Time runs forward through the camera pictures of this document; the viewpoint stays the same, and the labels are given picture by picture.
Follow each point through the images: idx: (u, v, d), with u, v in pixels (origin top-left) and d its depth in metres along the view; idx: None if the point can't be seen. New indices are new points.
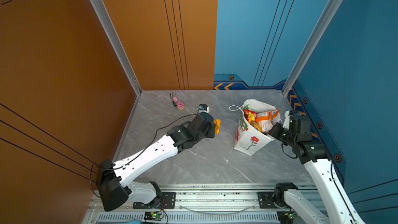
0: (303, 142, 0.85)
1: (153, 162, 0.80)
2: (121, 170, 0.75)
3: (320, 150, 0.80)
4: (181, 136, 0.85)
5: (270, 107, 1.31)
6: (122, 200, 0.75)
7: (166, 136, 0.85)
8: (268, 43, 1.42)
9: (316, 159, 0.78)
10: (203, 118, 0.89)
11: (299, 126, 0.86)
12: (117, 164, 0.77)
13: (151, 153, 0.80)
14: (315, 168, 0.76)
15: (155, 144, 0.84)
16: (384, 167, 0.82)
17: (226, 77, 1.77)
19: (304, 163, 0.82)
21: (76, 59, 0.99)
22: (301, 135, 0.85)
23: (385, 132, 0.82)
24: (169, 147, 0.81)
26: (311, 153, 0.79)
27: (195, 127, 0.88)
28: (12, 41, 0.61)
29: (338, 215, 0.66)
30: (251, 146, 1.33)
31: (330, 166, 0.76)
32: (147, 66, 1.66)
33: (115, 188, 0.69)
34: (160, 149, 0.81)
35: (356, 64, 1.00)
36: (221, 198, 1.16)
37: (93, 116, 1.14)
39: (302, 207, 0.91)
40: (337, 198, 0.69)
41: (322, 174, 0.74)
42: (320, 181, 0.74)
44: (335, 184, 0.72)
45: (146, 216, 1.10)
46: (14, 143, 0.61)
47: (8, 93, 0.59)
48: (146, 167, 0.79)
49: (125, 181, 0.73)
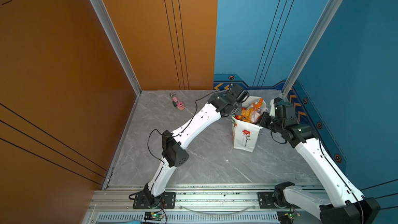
0: (291, 126, 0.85)
1: (203, 127, 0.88)
2: (179, 137, 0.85)
3: (307, 130, 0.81)
4: (222, 101, 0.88)
5: (255, 99, 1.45)
6: (184, 160, 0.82)
7: (208, 104, 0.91)
8: (268, 43, 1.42)
9: (305, 140, 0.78)
10: (242, 88, 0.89)
11: (284, 111, 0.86)
12: (175, 132, 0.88)
13: (199, 120, 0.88)
14: (306, 149, 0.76)
15: (200, 113, 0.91)
16: (384, 167, 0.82)
17: (226, 77, 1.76)
19: (295, 146, 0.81)
21: (76, 58, 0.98)
22: (287, 120, 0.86)
23: (386, 132, 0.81)
24: (213, 113, 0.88)
26: (299, 135, 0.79)
27: (234, 95, 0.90)
28: (12, 41, 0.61)
29: (335, 188, 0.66)
30: (247, 141, 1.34)
31: (320, 144, 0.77)
32: (147, 66, 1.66)
33: (179, 149, 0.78)
34: (205, 115, 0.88)
35: (356, 65, 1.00)
36: (221, 199, 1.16)
37: (93, 117, 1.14)
39: (300, 196, 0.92)
40: (331, 172, 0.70)
41: (313, 153, 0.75)
42: (313, 160, 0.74)
44: (327, 159, 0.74)
45: (146, 216, 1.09)
46: (14, 143, 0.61)
47: (9, 94, 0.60)
48: (198, 132, 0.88)
49: (184, 145, 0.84)
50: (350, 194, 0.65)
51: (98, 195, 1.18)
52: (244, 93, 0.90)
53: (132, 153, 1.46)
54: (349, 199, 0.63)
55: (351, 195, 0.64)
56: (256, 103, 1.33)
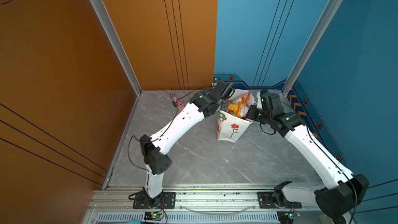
0: (278, 116, 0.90)
1: (184, 129, 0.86)
2: (158, 141, 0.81)
3: (293, 118, 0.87)
4: (204, 100, 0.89)
5: (243, 92, 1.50)
6: (166, 166, 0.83)
7: (190, 104, 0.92)
8: (268, 43, 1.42)
9: (293, 128, 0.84)
10: (226, 84, 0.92)
11: (271, 102, 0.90)
12: (154, 137, 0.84)
13: (180, 121, 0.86)
14: (296, 136, 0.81)
15: (181, 114, 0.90)
16: (384, 167, 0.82)
17: (226, 77, 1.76)
19: (285, 135, 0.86)
21: (76, 57, 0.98)
22: (274, 110, 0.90)
23: (386, 133, 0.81)
24: (195, 113, 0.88)
26: (287, 123, 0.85)
27: (217, 93, 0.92)
28: (12, 41, 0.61)
29: (327, 171, 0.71)
30: (233, 134, 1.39)
31: (307, 130, 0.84)
32: (147, 66, 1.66)
33: (158, 155, 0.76)
34: (187, 116, 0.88)
35: (356, 65, 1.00)
36: (221, 199, 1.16)
37: (93, 117, 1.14)
39: (298, 190, 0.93)
40: (322, 155, 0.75)
41: (303, 140, 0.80)
42: (303, 146, 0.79)
44: (316, 144, 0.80)
45: (146, 216, 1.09)
46: (14, 143, 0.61)
47: (9, 94, 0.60)
48: (179, 135, 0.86)
49: (164, 150, 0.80)
50: (341, 173, 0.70)
51: (98, 194, 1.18)
52: (227, 89, 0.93)
53: (132, 153, 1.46)
54: (341, 179, 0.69)
55: (342, 175, 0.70)
56: (245, 97, 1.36)
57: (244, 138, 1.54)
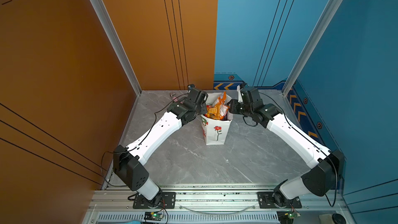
0: (258, 108, 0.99)
1: (162, 137, 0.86)
2: (136, 150, 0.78)
3: (272, 109, 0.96)
4: (181, 109, 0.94)
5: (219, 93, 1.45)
6: (143, 180, 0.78)
7: (168, 113, 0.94)
8: (268, 43, 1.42)
9: (272, 117, 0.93)
10: (198, 90, 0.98)
11: (251, 96, 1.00)
12: (131, 146, 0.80)
13: (159, 129, 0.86)
14: (275, 124, 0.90)
15: (159, 122, 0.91)
16: (384, 167, 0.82)
17: (226, 77, 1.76)
19: (267, 125, 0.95)
21: (76, 57, 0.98)
22: (255, 103, 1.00)
23: (386, 132, 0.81)
24: (173, 121, 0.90)
26: (266, 114, 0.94)
27: (192, 100, 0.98)
28: (12, 41, 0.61)
29: (307, 151, 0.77)
30: (218, 136, 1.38)
31: (285, 117, 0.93)
32: (147, 66, 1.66)
33: (136, 166, 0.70)
34: (166, 124, 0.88)
35: (356, 65, 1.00)
36: (221, 198, 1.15)
37: (93, 117, 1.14)
39: (292, 183, 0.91)
40: (301, 138, 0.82)
41: (282, 126, 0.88)
42: (283, 132, 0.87)
44: (294, 129, 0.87)
45: (146, 216, 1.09)
46: (14, 143, 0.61)
47: (8, 94, 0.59)
48: (157, 143, 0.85)
49: (142, 159, 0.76)
50: (319, 152, 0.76)
51: (98, 194, 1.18)
52: (200, 96, 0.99)
53: None
54: (320, 157, 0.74)
55: (321, 153, 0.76)
56: (221, 97, 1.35)
57: (243, 138, 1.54)
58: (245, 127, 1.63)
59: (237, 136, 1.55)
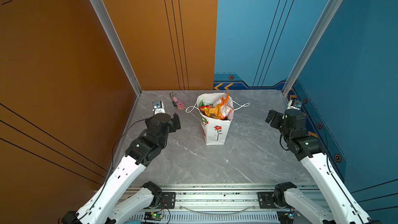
0: (298, 139, 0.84)
1: (122, 188, 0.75)
2: (87, 216, 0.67)
3: (313, 145, 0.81)
4: (142, 150, 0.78)
5: (219, 94, 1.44)
6: None
7: (127, 157, 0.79)
8: (268, 42, 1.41)
9: (311, 155, 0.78)
10: (158, 123, 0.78)
11: (296, 123, 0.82)
12: (81, 211, 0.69)
13: (115, 182, 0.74)
14: (312, 163, 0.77)
15: (116, 170, 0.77)
16: (386, 167, 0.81)
17: (226, 77, 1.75)
19: (301, 159, 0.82)
21: (76, 57, 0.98)
22: (296, 131, 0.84)
23: (386, 133, 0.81)
24: (132, 168, 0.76)
26: (306, 149, 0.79)
27: (154, 135, 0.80)
28: (12, 41, 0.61)
29: (339, 207, 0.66)
30: (218, 136, 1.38)
31: (326, 160, 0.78)
32: (147, 66, 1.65)
33: None
34: (123, 174, 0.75)
35: (357, 65, 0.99)
36: (221, 198, 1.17)
37: (93, 117, 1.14)
39: (305, 207, 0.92)
40: (338, 191, 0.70)
41: (320, 169, 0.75)
42: (318, 176, 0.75)
44: (333, 177, 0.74)
45: (146, 216, 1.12)
46: (15, 144, 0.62)
47: (9, 94, 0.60)
48: (115, 198, 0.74)
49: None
50: (355, 214, 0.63)
51: None
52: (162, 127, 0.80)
53: None
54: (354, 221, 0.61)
55: (357, 216, 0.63)
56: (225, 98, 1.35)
57: (243, 138, 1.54)
58: (245, 127, 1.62)
59: (237, 136, 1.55)
